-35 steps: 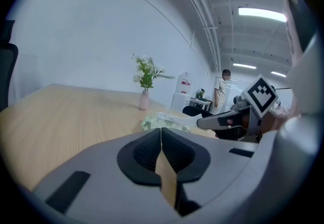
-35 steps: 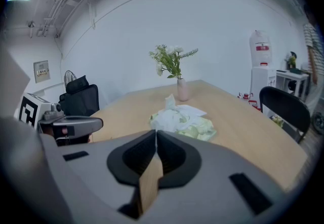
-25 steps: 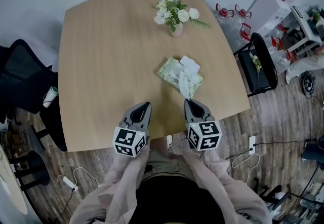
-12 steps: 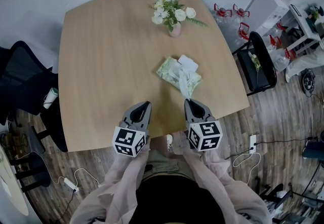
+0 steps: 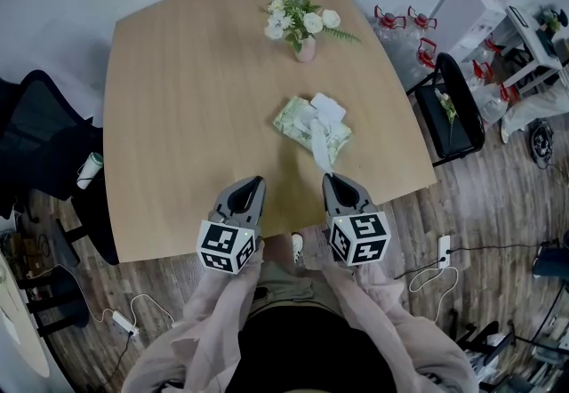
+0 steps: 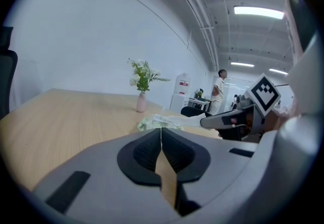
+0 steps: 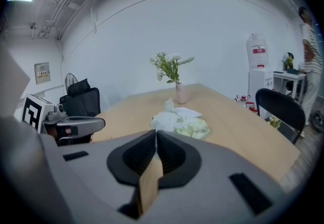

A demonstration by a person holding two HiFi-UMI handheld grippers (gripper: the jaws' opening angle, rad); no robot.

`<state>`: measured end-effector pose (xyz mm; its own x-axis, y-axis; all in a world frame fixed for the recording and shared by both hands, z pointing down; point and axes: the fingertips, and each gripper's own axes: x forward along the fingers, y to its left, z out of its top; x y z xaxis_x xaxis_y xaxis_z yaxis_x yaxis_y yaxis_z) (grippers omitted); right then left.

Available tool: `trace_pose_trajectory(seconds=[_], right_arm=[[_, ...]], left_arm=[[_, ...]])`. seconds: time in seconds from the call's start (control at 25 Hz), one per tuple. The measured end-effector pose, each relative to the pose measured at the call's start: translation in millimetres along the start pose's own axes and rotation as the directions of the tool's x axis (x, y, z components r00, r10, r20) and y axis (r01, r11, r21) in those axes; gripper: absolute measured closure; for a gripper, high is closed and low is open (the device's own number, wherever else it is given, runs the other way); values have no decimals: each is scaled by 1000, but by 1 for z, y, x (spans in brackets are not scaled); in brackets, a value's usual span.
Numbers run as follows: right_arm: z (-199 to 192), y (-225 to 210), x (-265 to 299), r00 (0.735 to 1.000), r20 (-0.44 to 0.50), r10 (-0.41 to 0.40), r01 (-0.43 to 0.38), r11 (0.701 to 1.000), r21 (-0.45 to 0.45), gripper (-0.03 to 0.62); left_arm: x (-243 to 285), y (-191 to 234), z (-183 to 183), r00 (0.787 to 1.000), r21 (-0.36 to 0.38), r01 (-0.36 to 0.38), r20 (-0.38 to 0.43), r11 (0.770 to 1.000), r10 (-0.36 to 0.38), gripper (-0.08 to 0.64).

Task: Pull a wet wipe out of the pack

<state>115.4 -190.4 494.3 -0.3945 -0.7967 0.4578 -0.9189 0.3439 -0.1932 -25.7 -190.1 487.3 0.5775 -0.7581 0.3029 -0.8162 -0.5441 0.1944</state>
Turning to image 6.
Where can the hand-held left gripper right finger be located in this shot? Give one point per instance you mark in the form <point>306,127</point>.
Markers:
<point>217,167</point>

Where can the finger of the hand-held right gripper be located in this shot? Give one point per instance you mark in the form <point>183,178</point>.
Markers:
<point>215,121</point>

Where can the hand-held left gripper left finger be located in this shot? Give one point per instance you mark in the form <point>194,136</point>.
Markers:
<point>101,180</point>

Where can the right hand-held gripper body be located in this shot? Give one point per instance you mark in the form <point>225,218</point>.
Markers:
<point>263,95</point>

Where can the white cloth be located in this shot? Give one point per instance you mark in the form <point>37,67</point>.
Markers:
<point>182,120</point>

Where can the light green cloth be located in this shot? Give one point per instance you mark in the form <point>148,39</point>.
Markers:
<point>148,124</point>

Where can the person's right forearm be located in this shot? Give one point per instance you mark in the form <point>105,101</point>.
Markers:
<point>272,121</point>

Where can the white desk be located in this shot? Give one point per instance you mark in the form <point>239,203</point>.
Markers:
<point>200,103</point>

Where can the black folding chair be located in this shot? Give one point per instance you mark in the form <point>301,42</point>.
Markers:
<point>193,111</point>

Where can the ceiling light panel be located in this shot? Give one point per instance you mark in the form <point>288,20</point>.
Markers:
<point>258,12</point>
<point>242,64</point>
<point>278,71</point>

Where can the small green potted plant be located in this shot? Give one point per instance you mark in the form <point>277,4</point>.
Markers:
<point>199,93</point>

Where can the white water dispenser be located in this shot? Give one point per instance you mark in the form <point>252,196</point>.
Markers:
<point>179,102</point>

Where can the wooden table with white legs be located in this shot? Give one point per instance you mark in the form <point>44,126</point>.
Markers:
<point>76,121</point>

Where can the pink vase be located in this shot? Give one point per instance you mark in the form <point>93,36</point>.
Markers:
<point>141,102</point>

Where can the person's torso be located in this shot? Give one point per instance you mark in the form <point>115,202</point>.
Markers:
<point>301,20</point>

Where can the white flower bouquet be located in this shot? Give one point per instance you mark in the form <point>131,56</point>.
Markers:
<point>141,76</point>

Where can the black mesh office chair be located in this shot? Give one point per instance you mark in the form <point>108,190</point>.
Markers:
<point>6,78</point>

